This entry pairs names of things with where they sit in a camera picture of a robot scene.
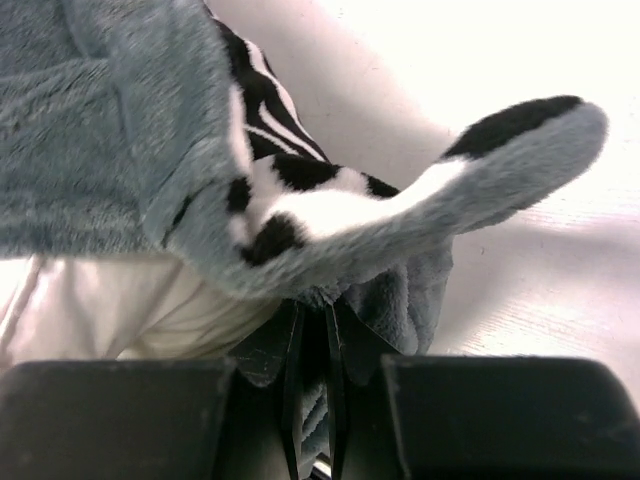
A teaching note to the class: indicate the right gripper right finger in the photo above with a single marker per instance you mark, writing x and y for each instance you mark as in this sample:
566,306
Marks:
362,441

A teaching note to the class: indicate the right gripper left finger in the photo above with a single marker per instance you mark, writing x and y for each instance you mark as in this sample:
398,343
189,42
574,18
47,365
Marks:
267,400

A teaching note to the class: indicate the white pillow insert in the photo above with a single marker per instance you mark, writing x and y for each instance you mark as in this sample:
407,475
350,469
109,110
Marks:
131,307

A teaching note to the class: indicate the zebra and grey pillowcase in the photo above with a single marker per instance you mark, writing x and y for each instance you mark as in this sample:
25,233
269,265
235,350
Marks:
151,128

